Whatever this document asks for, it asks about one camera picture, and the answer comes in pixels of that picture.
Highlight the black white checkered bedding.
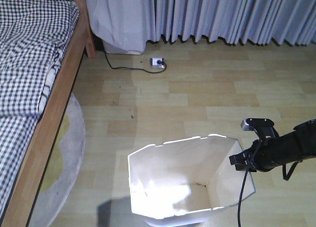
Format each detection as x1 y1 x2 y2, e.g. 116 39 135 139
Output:
0 0 79 211

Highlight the grey round rug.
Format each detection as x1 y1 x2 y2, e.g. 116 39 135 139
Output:
29 94 86 227

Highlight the white plastic trash bin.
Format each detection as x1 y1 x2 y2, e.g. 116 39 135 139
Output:
127 134 255 227

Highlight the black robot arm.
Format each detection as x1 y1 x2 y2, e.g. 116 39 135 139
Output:
229 118 316 179

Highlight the grey pleated curtain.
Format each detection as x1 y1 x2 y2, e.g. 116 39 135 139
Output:
146 0 316 45

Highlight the black camera cable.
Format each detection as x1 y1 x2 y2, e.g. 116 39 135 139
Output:
237 140 299 227

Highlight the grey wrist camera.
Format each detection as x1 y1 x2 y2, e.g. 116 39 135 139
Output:
240 118 275 139

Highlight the white sheer curtain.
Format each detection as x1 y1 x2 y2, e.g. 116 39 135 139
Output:
86 0 148 55

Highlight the black floor power cable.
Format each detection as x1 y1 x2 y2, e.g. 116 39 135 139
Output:
102 48 167 74

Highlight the white floor socket with plug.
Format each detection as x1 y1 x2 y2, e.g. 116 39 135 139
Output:
150 57 165 69

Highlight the wooden bed frame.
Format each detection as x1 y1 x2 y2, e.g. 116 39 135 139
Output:
0 0 97 227

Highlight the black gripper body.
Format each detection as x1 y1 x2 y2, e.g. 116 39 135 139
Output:
229 135 286 172

